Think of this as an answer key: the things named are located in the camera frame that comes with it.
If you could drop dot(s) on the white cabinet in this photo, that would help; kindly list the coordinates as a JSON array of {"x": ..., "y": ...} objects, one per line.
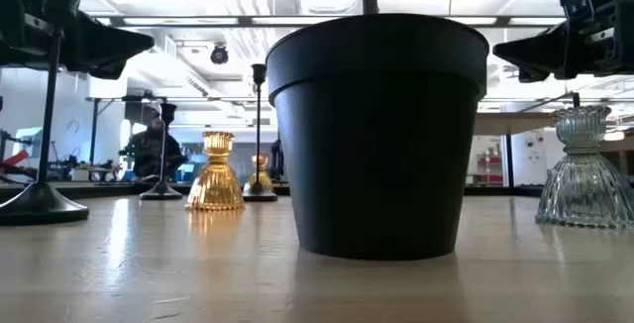
[{"x": 530, "y": 164}]

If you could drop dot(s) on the red and white rack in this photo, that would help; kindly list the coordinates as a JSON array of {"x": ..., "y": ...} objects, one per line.
[{"x": 490, "y": 162}]

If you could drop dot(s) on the person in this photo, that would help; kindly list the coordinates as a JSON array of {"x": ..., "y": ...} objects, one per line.
[{"x": 146, "y": 157}]

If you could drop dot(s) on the amber glass candle holder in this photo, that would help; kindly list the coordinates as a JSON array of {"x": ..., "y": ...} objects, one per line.
[
  {"x": 216, "y": 184},
  {"x": 266, "y": 178}
]

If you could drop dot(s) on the short black metal candlestick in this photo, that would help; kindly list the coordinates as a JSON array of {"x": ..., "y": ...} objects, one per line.
[{"x": 161, "y": 193}]

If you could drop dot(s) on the raised wooden shelf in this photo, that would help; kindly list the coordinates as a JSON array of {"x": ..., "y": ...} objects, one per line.
[{"x": 515, "y": 122}]

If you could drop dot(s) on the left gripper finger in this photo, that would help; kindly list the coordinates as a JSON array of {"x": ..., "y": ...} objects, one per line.
[
  {"x": 96, "y": 69},
  {"x": 109, "y": 43}
]

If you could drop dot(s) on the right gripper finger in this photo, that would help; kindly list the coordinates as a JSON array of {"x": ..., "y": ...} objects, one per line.
[
  {"x": 534, "y": 75},
  {"x": 540, "y": 48}
]

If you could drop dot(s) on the tall black metal candlestick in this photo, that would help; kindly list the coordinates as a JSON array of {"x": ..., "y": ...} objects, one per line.
[{"x": 258, "y": 195}]

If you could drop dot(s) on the medium black metal candlestick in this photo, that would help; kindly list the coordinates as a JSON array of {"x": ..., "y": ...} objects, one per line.
[{"x": 39, "y": 206}]

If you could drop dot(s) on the black ceiling camera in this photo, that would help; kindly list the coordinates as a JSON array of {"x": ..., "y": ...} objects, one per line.
[{"x": 219, "y": 54}]

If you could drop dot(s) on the clear glass candle holder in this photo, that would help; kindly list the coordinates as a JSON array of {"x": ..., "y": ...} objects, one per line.
[{"x": 584, "y": 189}]

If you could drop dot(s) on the black plastic plant pot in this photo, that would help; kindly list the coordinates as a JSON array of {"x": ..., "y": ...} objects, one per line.
[{"x": 376, "y": 139}]

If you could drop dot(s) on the black aluminium table frame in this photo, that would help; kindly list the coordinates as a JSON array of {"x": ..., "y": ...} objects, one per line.
[{"x": 99, "y": 190}]

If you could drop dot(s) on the black overhead rail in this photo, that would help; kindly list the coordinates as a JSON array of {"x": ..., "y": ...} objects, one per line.
[{"x": 245, "y": 21}]

